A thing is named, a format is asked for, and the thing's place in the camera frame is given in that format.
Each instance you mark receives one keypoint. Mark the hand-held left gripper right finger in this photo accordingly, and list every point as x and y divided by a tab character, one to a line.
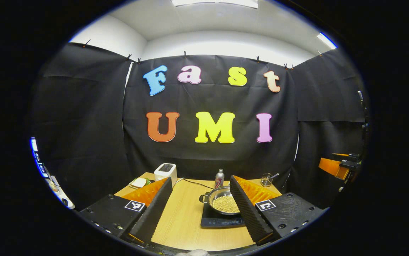
247	213

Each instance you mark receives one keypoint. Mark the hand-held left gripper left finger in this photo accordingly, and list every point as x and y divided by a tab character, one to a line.
154	213

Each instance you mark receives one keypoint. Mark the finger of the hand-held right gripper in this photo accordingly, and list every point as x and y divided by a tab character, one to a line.
353	155
330	167

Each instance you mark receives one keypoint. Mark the black induction cooktop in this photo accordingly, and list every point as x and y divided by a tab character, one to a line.
218	221

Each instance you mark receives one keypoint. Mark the stainless steel pot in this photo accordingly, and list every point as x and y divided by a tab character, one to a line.
218	193

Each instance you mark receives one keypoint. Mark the pile of soybeans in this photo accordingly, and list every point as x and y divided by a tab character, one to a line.
225	204

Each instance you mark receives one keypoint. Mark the sandwich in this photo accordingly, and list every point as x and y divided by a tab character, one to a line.
139	182

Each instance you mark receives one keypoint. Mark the white toaster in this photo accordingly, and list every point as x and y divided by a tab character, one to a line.
165	174

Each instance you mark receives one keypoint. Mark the silver drink bottle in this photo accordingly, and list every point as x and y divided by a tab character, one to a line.
219	179

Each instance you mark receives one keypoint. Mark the spoon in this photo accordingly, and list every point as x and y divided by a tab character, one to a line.
274	175

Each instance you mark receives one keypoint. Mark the black backdrop cloth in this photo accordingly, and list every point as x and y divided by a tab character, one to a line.
208	160

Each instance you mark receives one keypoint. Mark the small ceiling light panel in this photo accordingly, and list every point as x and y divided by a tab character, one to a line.
326	40

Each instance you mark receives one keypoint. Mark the large ceiling light panel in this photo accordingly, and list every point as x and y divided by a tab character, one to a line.
215	2

